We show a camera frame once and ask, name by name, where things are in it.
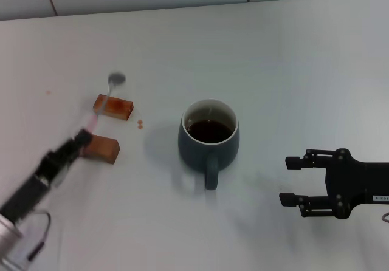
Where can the dark grey ceramic mug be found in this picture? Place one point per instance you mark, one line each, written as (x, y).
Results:
(194, 152)

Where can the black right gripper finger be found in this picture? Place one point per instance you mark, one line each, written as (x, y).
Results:
(293, 163)
(287, 199)

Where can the dark coffee liquid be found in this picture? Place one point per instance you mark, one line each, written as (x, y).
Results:
(209, 131)

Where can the stained flat wooden block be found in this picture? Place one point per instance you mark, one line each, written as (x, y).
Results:
(120, 106)

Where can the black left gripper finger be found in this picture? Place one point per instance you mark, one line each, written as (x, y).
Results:
(67, 148)
(68, 160)

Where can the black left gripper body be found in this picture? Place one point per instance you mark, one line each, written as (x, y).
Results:
(27, 195)

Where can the brown arched wooden block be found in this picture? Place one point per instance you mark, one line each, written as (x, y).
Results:
(104, 149)

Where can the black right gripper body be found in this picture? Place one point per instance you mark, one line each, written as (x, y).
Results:
(358, 183)

